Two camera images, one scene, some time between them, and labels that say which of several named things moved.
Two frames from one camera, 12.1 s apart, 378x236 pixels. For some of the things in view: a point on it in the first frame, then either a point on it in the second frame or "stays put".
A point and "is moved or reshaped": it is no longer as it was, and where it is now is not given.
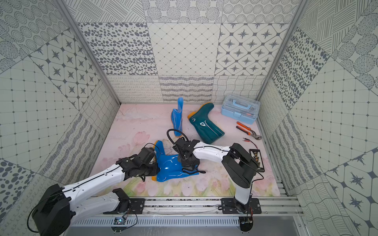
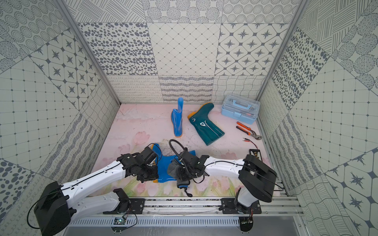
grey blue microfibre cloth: (193, 171) is moved or reshaped
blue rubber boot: (176, 117) stays put
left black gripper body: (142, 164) stays put
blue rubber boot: (170, 167) stays put
